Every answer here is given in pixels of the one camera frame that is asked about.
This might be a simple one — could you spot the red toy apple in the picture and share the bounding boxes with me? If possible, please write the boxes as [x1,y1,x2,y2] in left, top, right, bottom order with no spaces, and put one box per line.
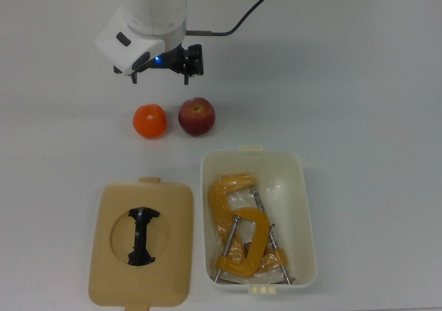
[177,97,217,138]

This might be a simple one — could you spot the black lid handle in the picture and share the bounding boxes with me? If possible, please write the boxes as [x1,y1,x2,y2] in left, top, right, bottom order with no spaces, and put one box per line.
[126,206,161,267]

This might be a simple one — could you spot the orange toy mandarin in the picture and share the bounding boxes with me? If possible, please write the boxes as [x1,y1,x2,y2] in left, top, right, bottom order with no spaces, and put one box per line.
[133,103,168,140]

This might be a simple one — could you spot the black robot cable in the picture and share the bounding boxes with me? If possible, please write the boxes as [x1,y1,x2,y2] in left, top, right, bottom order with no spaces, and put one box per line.
[186,0,282,37]

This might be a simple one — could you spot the large yellow C-clamp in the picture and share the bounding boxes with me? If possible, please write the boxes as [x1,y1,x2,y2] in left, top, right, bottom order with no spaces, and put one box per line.
[207,173,297,285]

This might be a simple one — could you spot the cream plastic container box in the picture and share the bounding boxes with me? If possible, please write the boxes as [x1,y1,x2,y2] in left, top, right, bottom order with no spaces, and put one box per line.
[200,144,318,296]

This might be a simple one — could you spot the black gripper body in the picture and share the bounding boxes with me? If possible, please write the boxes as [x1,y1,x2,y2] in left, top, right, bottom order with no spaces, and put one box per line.
[144,45,186,74]

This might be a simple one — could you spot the small yellow C-clamp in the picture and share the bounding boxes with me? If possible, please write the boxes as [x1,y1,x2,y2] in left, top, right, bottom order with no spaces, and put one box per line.
[213,207,271,285]

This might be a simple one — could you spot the tan plastic container lid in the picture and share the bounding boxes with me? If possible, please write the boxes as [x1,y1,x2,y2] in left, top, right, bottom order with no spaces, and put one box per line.
[87,176,195,311]

